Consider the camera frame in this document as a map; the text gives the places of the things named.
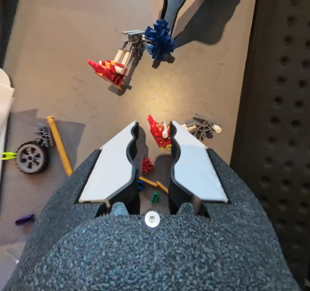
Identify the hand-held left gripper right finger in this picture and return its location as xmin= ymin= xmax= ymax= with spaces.
xmin=170 ymin=120 xmax=229 ymax=204

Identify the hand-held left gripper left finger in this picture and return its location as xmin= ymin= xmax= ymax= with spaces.
xmin=79 ymin=120 xmax=140 ymax=204

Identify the red yellow grey toy assembly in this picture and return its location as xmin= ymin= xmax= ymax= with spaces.
xmin=147 ymin=113 xmax=223 ymax=154
xmin=87 ymin=30 xmax=149 ymax=90

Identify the small red snowflake connector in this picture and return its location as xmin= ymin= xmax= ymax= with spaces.
xmin=141 ymin=157 xmax=154 ymax=174

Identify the short yellow toy rod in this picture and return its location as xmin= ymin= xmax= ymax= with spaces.
xmin=139 ymin=176 xmax=169 ymax=194

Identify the long yellow toy rod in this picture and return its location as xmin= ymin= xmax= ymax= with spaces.
xmin=46 ymin=116 xmax=73 ymax=176

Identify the grey snowflake connector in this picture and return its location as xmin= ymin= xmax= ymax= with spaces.
xmin=35 ymin=124 xmax=55 ymax=147

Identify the black toy wheel grey rim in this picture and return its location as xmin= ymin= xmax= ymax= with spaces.
xmin=16 ymin=141 xmax=47 ymax=175

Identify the purple connector piece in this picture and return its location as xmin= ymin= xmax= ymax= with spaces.
xmin=15 ymin=214 xmax=35 ymax=226

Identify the black perforated panel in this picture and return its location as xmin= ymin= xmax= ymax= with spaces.
xmin=230 ymin=0 xmax=310 ymax=291

